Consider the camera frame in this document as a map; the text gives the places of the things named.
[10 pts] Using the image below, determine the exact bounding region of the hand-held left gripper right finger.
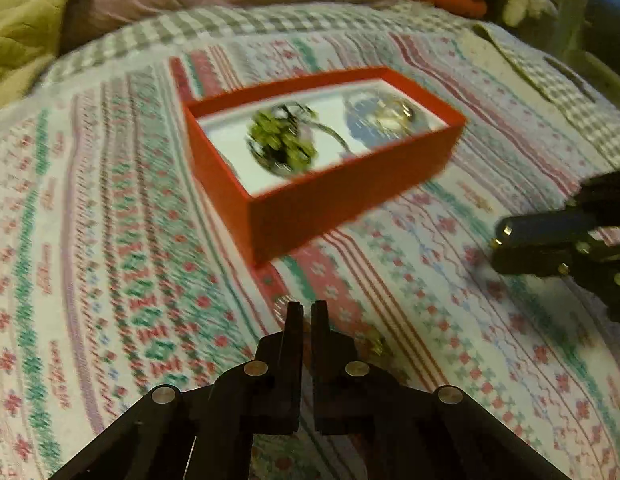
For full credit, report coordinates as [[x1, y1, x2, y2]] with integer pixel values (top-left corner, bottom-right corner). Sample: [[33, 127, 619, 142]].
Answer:
[[311, 301, 573, 480]]

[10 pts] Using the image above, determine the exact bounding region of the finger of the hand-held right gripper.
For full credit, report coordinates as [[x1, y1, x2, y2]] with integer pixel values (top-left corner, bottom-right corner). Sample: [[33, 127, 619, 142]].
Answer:
[[491, 209, 620, 322], [564, 169, 620, 212]]

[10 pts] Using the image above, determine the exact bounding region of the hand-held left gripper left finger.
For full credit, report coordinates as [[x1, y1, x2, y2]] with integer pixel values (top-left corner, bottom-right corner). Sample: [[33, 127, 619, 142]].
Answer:
[[47, 301, 305, 480]]

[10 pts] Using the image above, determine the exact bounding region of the red cardboard box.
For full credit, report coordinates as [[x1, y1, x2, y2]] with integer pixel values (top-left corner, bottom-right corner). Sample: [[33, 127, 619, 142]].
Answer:
[[182, 66, 468, 266]]

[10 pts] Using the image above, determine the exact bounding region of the gold ornament brooch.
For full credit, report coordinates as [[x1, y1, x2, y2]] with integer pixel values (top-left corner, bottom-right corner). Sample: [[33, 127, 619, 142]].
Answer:
[[376, 99, 421, 133]]

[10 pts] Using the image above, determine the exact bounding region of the green gold beaded bracelet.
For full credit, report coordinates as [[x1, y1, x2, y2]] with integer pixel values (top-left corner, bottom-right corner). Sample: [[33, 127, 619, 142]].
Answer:
[[245, 102, 348, 178]]

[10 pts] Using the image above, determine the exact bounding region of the light blue bead bracelet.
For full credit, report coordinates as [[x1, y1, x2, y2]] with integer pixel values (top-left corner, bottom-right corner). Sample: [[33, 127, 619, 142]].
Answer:
[[341, 96, 393, 145]]

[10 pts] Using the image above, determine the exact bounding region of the grey checked pad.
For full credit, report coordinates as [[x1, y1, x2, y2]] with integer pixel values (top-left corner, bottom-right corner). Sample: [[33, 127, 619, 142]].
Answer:
[[472, 22, 620, 163]]

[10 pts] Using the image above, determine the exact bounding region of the patterned knit blanket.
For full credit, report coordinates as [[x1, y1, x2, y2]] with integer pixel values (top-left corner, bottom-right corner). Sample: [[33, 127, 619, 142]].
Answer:
[[0, 5, 620, 480]]

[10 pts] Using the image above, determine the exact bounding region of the beige crumpled blanket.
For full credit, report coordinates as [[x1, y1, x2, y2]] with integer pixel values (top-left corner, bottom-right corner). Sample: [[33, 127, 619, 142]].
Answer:
[[0, 0, 108, 103]]

